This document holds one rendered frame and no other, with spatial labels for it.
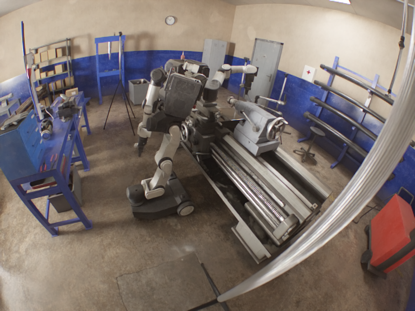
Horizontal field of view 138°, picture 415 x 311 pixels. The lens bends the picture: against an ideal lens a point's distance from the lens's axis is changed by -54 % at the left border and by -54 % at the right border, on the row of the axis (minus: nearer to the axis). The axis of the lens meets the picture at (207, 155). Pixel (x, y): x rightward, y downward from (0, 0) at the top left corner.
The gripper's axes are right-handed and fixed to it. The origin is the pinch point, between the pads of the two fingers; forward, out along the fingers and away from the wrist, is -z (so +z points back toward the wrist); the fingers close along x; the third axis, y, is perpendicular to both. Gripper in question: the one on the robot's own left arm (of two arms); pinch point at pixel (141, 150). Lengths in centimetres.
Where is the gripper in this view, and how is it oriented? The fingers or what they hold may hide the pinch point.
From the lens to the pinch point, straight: 172.5
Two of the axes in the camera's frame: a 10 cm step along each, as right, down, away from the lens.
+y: -9.3, -2.4, -2.8
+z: 3.7, -7.0, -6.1
